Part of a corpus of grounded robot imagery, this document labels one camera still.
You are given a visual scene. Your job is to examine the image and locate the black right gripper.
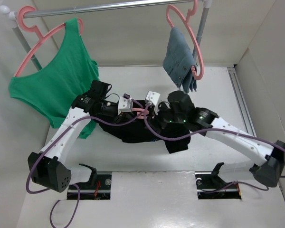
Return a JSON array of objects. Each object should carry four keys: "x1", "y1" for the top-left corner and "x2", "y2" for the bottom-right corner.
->
[{"x1": 144, "y1": 101, "x2": 187, "y2": 134}]

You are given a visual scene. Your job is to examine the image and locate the pink plastic hanger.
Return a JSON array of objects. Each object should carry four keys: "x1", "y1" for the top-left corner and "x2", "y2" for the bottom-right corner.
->
[{"x1": 132, "y1": 108, "x2": 150, "y2": 119}]

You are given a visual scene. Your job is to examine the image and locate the black t shirt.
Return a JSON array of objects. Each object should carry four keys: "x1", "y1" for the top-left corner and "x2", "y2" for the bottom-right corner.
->
[{"x1": 89, "y1": 105, "x2": 189, "y2": 143}]

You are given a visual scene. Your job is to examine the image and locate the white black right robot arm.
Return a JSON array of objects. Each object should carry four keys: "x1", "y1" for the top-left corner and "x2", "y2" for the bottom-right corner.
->
[{"x1": 155, "y1": 91, "x2": 285, "y2": 188}]

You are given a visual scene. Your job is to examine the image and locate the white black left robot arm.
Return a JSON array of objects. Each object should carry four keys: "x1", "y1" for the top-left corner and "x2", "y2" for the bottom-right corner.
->
[{"x1": 26, "y1": 80, "x2": 118, "y2": 194}]

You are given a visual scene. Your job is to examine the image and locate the pink hanger with jeans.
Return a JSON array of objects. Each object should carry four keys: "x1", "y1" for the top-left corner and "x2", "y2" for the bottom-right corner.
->
[{"x1": 166, "y1": 0, "x2": 204, "y2": 81}]

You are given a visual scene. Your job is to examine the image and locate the pink hanger with green top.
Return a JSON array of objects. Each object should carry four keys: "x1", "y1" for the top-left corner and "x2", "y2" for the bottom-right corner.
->
[{"x1": 13, "y1": 5, "x2": 84, "y2": 77}]

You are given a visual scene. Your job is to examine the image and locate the green tank top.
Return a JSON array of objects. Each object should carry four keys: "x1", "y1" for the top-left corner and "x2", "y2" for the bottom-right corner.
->
[{"x1": 9, "y1": 18, "x2": 99, "y2": 128}]

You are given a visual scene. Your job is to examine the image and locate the blue denim shorts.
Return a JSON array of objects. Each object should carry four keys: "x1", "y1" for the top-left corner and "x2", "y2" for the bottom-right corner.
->
[{"x1": 162, "y1": 27, "x2": 197, "y2": 93}]

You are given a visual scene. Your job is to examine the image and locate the metal clothes rack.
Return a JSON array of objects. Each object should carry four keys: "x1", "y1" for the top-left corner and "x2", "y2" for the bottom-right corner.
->
[{"x1": 0, "y1": 0, "x2": 214, "y2": 62}]

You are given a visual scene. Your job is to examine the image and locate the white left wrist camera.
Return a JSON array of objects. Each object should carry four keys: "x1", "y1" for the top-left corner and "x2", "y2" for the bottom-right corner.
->
[{"x1": 117, "y1": 94, "x2": 133, "y2": 114}]

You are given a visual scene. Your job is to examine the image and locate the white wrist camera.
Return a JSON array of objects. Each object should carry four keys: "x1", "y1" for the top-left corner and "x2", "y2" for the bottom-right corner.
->
[
  {"x1": 145, "y1": 91, "x2": 161, "y2": 113},
  {"x1": 117, "y1": 94, "x2": 133, "y2": 114}
]

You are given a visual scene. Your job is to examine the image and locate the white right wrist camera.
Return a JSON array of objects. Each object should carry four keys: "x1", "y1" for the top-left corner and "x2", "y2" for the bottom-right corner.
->
[{"x1": 145, "y1": 91, "x2": 161, "y2": 113}]

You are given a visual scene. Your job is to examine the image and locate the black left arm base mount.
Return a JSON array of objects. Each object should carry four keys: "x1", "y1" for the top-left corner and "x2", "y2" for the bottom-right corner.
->
[{"x1": 77, "y1": 171, "x2": 112, "y2": 200}]

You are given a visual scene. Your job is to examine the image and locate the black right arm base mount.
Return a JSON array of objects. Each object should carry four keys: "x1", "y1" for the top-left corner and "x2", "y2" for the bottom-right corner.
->
[{"x1": 195, "y1": 162, "x2": 242, "y2": 200}]

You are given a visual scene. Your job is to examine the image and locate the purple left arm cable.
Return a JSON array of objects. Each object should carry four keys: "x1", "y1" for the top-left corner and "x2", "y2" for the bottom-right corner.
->
[{"x1": 25, "y1": 94, "x2": 148, "y2": 228}]

